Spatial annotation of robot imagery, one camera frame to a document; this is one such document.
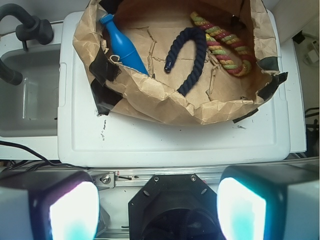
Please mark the crumpled brown paper bag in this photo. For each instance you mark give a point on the crumpled brown paper bag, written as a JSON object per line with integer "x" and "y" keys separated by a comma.
{"x": 242, "y": 26}

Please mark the black faucet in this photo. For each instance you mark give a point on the black faucet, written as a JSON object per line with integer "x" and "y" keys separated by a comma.
{"x": 31, "y": 27}

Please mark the white plastic cooler lid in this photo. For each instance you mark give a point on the white plastic cooler lid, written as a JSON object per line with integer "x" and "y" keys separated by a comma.
{"x": 85, "y": 138}

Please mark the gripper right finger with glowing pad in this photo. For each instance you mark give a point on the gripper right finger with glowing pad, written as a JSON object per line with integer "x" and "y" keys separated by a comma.
{"x": 270, "y": 202}

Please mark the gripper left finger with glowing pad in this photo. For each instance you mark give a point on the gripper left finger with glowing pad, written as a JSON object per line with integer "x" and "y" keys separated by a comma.
{"x": 48, "y": 205}

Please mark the grey sink basin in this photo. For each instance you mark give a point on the grey sink basin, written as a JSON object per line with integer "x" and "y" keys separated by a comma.
{"x": 30, "y": 109}

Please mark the aluminium frame rail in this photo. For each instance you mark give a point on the aluminium frame rail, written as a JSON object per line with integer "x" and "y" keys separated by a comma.
{"x": 138, "y": 177}

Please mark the blue plastic bottle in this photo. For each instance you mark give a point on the blue plastic bottle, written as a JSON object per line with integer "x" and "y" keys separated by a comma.
{"x": 122, "y": 46}

